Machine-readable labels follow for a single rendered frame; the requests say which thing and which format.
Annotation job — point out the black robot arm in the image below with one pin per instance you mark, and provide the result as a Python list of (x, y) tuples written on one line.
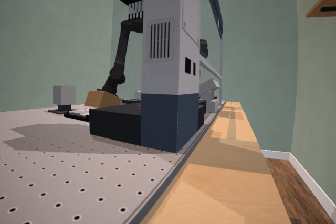
[(116, 73)]

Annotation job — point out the white ready button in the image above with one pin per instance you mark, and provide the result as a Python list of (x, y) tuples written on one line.
[(64, 97)]

